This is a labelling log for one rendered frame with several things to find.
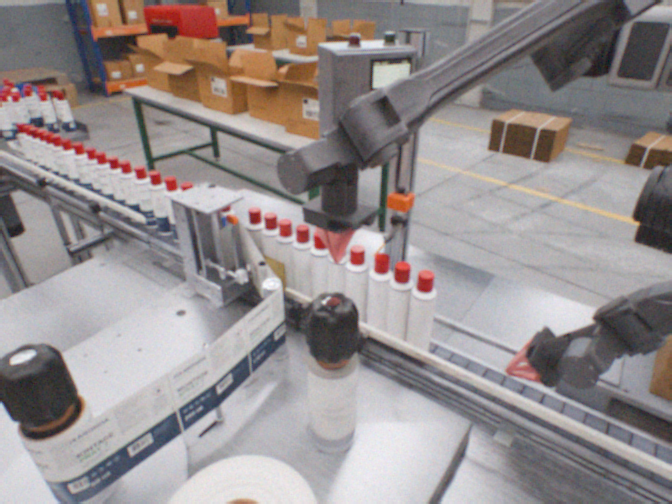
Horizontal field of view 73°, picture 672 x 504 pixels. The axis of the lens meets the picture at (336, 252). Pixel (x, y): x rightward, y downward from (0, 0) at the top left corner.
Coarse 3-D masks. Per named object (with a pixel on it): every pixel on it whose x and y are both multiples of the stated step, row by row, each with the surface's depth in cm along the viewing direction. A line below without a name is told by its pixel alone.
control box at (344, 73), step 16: (320, 48) 85; (336, 48) 81; (352, 48) 81; (368, 48) 81; (384, 48) 82; (400, 48) 83; (320, 64) 87; (336, 64) 80; (352, 64) 81; (368, 64) 82; (320, 80) 88; (336, 80) 82; (352, 80) 82; (368, 80) 83; (320, 96) 90; (336, 96) 83; (352, 96) 84; (320, 112) 92; (336, 112) 85; (320, 128) 94; (400, 144) 93
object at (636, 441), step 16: (160, 240) 141; (368, 336) 104; (400, 352) 99; (432, 352) 99; (448, 352) 99; (432, 368) 95; (464, 368) 95; (480, 368) 95; (464, 384) 92; (512, 384) 91; (496, 400) 88; (544, 400) 88; (560, 400) 88; (528, 416) 85; (576, 416) 85; (592, 416) 85; (560, 432) 82; (608, 432) 82; (624, 432) 82; (592, 448) 79; (640, 448) 79; (656, 448) 80; (624, 464) 77; (656, 480) 74
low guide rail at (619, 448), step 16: (288, 288) 113; (384, 336) 99; (416, 352) 95; (448, 368) 91; (480, 384) 88; (496, 384) 87; (512, 400) 85; (528, 400) 84; (544, 416) 82; (560, 416) 81; (576, 432) 80; (592, 432) 78; (608, 448) 77; (624, 448) 75; (640, 464) 75; (656, 464) 73
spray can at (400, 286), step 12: (396, 264) 92; (408, 264) 92; (396, 276) 92; (408, 276) 91; (396, 288) 92; (408, 288) 92; (396, 300) 93; (408, 300) 94; (396, 312) 95; (408, 312) 96; (396, 324) 97; (396, 336) 98
